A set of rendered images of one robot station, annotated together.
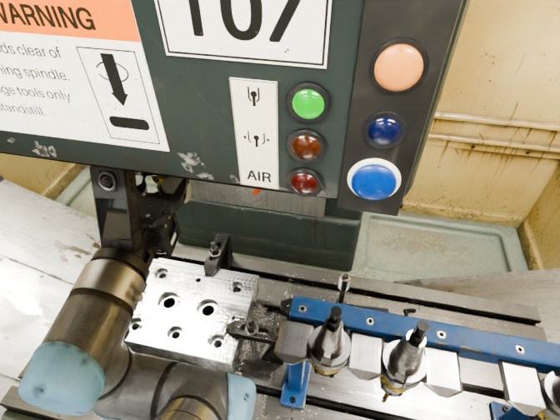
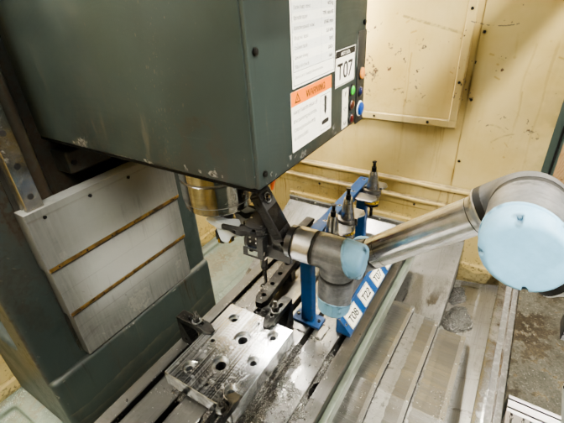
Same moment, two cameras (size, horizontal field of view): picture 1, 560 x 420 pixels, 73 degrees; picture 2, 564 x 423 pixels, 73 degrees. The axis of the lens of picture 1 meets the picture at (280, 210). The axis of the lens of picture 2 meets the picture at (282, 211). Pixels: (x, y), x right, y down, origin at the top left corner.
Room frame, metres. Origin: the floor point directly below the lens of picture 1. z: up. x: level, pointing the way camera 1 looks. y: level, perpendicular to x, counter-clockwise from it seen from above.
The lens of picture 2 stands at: (0.07, 0.84, 1.86)
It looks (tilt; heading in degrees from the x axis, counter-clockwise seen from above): 31 degrees down; 291
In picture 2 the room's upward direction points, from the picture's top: 4 degrees counter-clockwise
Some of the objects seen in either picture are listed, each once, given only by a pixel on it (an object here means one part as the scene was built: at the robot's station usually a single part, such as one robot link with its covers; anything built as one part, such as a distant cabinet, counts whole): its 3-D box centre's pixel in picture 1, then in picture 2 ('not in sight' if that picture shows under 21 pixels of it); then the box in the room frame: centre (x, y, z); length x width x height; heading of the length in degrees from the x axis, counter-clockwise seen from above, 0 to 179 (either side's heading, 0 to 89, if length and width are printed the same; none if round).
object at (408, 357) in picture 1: (410, 349); (347, 207); (0.24, -0.18, 1.26); 0.04 x 0.04 x 0.07
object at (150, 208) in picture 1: (137, 238); (271, 237); (0.34, 0.19, 1.38); 0.12 x 0.08 x 0.09; 172
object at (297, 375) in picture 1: (297, 354); (308, 285); (0.33, -0.03, 1.05); 0.10 x 0.05 x 0.30; 167
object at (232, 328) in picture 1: (255, 337); (277, 317); (0.40, 0.06, 0.97); 0.13 x 0.03 x 0.15; 77
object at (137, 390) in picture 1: (125, 383); (337, 285); (0.19, 0.20, 1.28); 0.11 x 0.08 x 0.11; 77
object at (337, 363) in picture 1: (329, 347); not in sight; (0.26, -0.07, 1.21); 0.06 x 0.06 x 0.03
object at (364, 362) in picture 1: (365, 356); (340, 228); (0.25, -0.13, 1.21); 0.07 x 0.05 x 0.01; 167
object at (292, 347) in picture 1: (293, 342); not in sight; (0.27, -0.02, 1.21); 0.07 x 0.05 x 0.01; 167
